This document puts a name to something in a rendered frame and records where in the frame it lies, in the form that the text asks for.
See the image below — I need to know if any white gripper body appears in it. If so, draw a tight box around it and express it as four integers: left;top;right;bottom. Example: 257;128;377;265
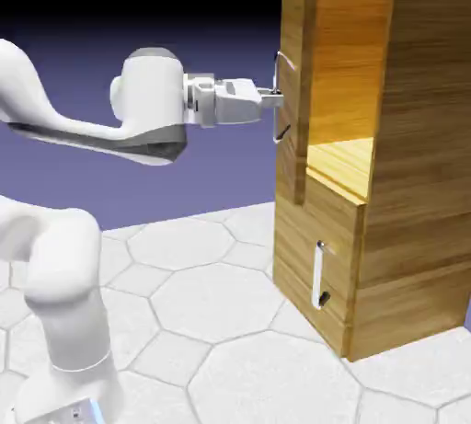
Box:
213;77;264;126

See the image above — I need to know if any curved silver door handle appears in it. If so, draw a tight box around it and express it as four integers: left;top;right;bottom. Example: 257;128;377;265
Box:
271;50;296;144
311;239;336;311

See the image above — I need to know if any wooden cabinet door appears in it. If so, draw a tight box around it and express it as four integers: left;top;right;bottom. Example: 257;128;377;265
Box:
274;0;317;207
272;169;368;361

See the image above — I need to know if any light wooden cabinet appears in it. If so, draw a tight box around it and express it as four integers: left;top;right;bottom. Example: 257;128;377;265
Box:
272;0;471;362

